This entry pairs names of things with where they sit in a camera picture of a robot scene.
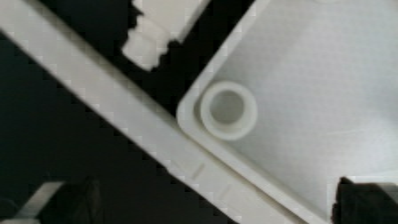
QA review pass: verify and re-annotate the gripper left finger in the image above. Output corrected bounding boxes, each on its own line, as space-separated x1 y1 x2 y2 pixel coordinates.
0 176 103 224

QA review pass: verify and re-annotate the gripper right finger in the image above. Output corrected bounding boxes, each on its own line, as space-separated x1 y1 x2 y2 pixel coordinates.
330 177 398 224

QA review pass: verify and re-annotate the white leg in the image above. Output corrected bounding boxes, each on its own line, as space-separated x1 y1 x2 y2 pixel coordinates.
120 0 209 71

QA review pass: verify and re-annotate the white desk top tray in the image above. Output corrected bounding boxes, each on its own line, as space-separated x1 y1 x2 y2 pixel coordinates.
177 0 398 224

